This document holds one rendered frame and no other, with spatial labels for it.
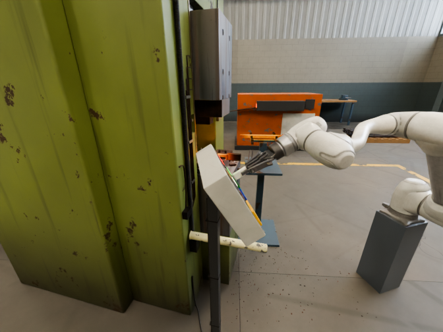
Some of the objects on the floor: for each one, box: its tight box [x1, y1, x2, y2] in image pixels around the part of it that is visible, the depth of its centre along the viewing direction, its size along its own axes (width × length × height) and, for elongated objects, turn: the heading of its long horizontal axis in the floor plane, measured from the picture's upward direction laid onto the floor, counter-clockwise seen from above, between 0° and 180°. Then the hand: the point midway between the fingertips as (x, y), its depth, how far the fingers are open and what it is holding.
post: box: [208, 195, 221, 332], centre depth 99 cm, size 4×4×108 cm
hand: (240, 172), depth 90 cm, fingers closed
